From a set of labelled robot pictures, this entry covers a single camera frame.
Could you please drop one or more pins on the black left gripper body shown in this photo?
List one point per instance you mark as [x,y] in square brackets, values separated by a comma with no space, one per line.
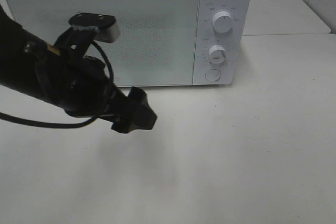
[95,94]

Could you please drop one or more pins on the white microwave door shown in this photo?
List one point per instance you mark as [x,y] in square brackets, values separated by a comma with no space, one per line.
[157,41]

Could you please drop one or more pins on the round door release button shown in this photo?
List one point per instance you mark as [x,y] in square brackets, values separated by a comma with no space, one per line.
[212,75]

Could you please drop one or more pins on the white timer knob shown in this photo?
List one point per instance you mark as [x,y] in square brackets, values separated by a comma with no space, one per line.
[217,54]

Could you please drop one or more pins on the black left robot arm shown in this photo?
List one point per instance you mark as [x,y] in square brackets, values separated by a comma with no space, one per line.
[74,74]

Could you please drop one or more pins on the white microwave oven body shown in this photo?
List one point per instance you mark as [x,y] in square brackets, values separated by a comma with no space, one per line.
[225,1]

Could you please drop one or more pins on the upper white power knob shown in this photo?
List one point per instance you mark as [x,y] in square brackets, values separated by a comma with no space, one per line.
[222,21]

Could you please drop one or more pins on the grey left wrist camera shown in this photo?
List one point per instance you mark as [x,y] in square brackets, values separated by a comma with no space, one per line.
[86,28]

